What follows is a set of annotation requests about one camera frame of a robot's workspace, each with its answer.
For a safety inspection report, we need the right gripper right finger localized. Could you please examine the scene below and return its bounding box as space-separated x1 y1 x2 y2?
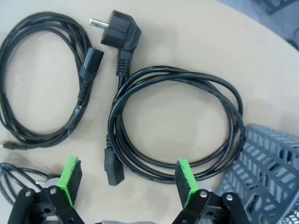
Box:
171 158 250 224

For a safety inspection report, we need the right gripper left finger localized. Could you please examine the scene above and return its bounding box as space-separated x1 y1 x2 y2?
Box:
8 156 86 224

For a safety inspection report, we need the black cable with gold tip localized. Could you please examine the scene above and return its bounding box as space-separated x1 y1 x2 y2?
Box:
0 17 105 152

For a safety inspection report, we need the black power cable angled plug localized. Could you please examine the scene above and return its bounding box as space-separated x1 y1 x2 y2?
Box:
0 162 59 203
88 9 245 187

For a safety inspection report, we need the dark grey plastic mesh basket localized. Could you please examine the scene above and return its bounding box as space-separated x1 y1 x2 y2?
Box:
214 123 299 224

